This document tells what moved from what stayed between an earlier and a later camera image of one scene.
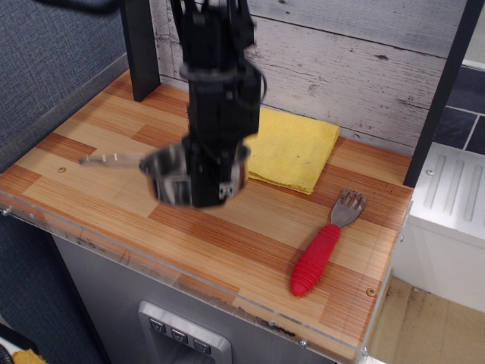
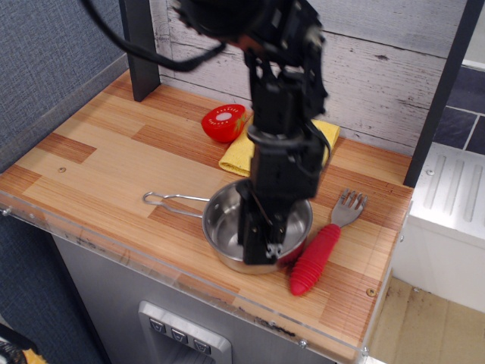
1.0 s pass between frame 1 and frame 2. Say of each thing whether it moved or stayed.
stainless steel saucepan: moved
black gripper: moved
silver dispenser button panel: stayed
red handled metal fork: stayed
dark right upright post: stayed
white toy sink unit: stayed
